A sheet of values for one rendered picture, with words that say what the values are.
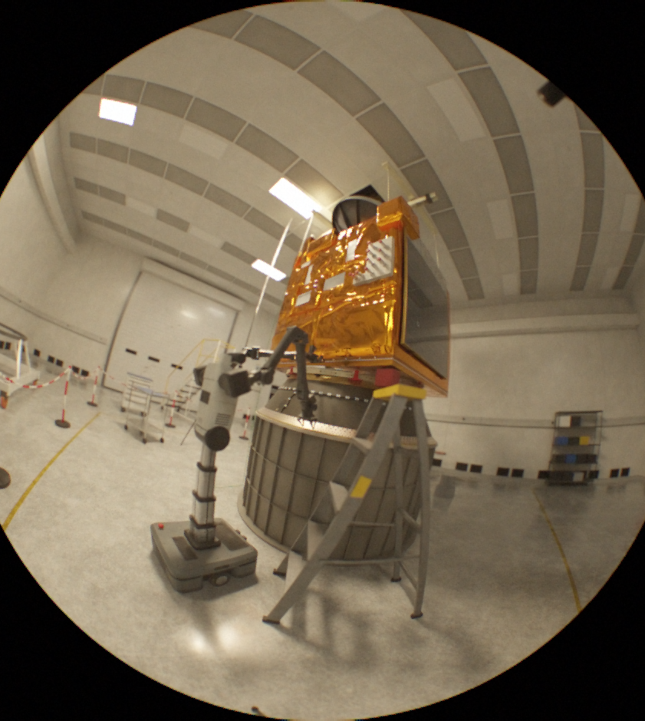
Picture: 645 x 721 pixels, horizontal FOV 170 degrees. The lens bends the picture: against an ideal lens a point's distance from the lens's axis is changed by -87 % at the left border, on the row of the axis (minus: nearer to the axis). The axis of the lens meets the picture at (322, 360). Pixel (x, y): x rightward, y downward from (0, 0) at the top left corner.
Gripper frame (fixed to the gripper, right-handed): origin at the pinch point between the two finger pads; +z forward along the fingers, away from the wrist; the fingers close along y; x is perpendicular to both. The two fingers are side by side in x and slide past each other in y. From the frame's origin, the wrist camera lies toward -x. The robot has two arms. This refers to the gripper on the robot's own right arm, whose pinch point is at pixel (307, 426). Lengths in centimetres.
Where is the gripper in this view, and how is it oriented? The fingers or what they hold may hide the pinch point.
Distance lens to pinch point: 154.9
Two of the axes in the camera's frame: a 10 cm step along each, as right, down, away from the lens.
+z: 1.2, 9.7, 2.0
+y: -8.0, -0.2, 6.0
